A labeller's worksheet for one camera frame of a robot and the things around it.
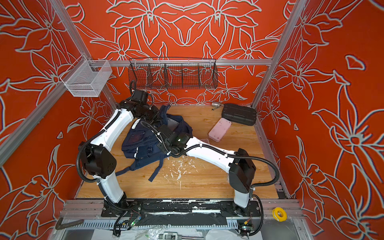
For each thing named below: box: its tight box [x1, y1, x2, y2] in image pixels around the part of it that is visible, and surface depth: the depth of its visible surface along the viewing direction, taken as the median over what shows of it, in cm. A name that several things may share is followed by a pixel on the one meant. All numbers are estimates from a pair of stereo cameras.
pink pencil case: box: [208, 117, 232, 143], surface depth 105 cm
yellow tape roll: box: [272, 207, 288, 222], surface depth 72 cm
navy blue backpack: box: [115, 104, 193, 182], surface depth 85 cm
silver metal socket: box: [211, 102, 222, 108], surface depth 120 cm
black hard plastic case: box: [221, 103, 257, 126], surface depth 109 cm
